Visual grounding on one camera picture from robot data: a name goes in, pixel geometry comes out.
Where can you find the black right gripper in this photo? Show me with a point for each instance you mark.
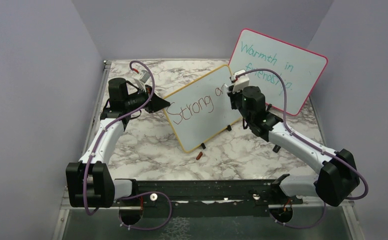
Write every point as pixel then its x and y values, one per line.
pixel 232 96

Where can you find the aluminium table frame rail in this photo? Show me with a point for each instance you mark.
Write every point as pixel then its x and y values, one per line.
pixel 63 212

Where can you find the brown marker cap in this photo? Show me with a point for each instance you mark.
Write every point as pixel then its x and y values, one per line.
pixel 199 155

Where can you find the pink framed whiteboard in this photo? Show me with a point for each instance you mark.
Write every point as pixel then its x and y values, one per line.
pixel 280 69

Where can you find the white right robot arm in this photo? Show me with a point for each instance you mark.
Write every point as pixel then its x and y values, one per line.
pixel 336 175

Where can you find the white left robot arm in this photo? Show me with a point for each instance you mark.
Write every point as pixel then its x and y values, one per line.
pixel 89 182

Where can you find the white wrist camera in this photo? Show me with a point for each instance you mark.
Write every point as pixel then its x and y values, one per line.
pixel 141 78
pixel 239 81

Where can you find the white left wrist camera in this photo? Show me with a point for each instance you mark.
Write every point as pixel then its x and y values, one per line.
pixel 141 78

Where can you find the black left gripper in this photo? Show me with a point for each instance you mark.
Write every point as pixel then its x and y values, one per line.
pixel 157 103

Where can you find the black orange highlighter marker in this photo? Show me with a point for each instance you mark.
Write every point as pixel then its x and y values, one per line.
pixel 276 148

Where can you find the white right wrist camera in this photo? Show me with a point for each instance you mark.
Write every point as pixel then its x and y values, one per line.
pixel 239 81

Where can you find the yellow framed whiteboard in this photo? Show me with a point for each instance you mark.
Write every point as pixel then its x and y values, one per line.
pixel 201 109

